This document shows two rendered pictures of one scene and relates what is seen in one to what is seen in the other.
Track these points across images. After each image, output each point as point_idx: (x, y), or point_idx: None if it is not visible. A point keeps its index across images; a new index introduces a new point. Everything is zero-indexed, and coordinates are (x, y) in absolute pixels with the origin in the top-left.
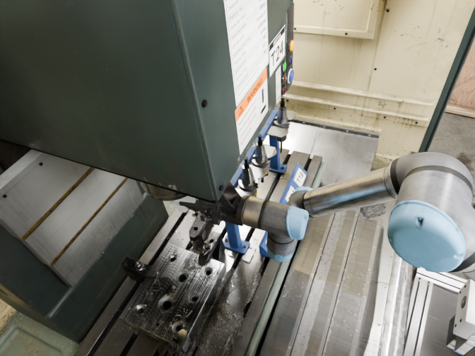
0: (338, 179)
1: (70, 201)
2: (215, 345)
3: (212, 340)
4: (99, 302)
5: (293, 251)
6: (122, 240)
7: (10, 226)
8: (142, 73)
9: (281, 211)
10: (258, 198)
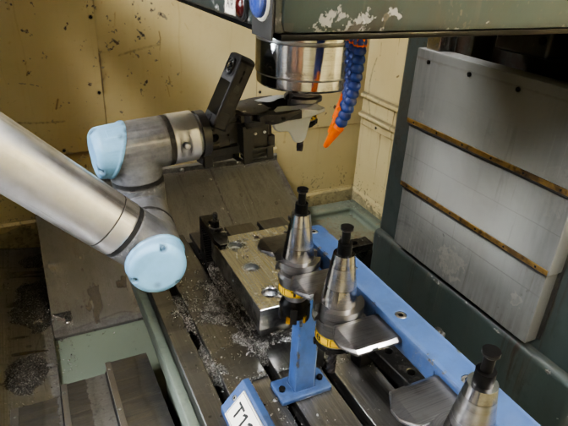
0: None
1: (457, 159)
2: (193, 291)
3: (202, 292)
4: None
5: None
6: (461, 321)
7: (411, 94)
8: None
9: (131, 120)
10: (183, 123)
